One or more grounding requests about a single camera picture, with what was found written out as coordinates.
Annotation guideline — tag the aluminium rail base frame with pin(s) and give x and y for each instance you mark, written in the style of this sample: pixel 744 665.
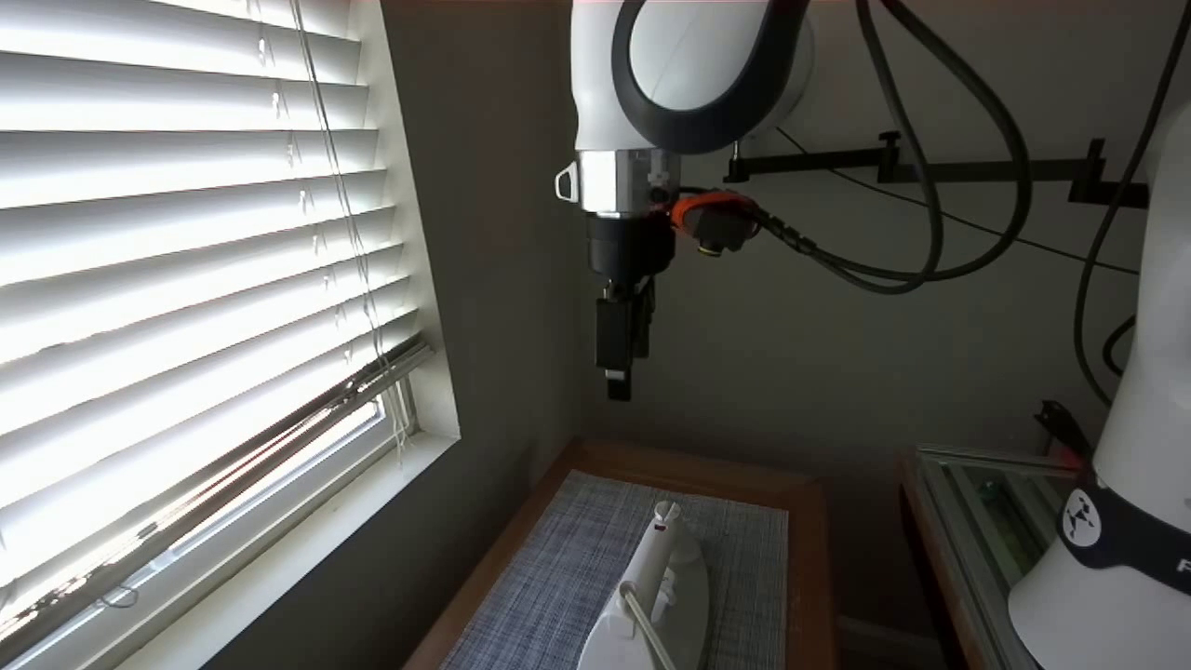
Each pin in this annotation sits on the aluminium rail base frame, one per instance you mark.
pixel 984 521

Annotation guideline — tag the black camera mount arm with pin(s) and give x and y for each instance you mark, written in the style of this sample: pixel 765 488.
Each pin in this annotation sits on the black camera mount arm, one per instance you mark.
pixel 1084 178

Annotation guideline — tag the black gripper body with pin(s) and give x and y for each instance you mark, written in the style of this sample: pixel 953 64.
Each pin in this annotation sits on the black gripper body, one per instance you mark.
pixel 625 253

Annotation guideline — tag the white window blinds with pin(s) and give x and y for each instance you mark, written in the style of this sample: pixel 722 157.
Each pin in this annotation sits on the white window blinds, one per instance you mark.
pixel 215 299

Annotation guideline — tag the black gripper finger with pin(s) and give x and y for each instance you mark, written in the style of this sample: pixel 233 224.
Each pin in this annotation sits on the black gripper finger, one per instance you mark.
pixel 619 381

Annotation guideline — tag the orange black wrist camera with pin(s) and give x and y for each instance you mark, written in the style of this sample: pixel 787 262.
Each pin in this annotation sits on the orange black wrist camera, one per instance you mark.
pixel 717 222

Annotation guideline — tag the white steam iron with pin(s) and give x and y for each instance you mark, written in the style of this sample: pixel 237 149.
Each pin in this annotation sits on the white steam iron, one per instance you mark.
pixel 660 608

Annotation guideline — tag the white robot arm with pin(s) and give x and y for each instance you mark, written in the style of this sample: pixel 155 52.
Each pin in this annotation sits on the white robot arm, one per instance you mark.
pixel 662 81

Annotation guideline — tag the grey woven placemat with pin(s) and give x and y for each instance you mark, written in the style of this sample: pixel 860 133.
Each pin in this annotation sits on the grey woven placemat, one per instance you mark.
pixel 559 579

